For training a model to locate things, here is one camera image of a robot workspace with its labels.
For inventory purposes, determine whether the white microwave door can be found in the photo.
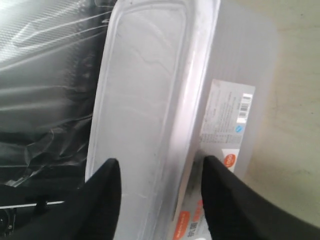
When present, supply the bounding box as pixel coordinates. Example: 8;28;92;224
0;0;115;238

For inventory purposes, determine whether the white plastic lidded container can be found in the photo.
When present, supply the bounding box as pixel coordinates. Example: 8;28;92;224
85;0;278;240

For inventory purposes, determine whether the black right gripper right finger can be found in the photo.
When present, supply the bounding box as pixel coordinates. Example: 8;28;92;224
201;156;320;240

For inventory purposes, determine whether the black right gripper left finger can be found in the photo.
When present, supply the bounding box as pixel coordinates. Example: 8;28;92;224
14;158;122;240

